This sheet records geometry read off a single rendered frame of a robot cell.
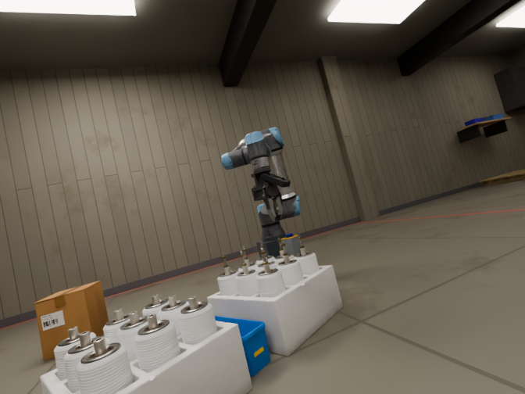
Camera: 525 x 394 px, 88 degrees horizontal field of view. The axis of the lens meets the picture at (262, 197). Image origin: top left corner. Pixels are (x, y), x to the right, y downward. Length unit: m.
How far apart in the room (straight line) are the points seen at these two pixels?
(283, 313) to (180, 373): 0.37
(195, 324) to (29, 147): 3.40
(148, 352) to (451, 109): 6.53
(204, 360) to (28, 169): 3.38
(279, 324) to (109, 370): 0.49
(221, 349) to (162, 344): 0.16
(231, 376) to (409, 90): 5.74
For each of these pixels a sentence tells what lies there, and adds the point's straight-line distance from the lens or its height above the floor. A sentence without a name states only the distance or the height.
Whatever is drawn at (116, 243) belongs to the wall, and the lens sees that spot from 3.59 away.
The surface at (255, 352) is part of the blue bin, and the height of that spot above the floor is 0.06.
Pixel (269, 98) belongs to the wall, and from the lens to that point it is 4.32.
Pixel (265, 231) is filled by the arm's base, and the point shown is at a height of 0.36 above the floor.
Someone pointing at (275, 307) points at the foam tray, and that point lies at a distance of 0.95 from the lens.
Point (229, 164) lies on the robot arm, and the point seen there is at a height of 0.71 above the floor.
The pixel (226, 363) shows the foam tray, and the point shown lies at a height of 0.11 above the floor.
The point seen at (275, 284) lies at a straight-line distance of 0.99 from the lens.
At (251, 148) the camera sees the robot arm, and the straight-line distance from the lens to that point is 1.10.
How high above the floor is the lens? 0.46
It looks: 4 degrees up
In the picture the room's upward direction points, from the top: 14 degrees counter-clockwise
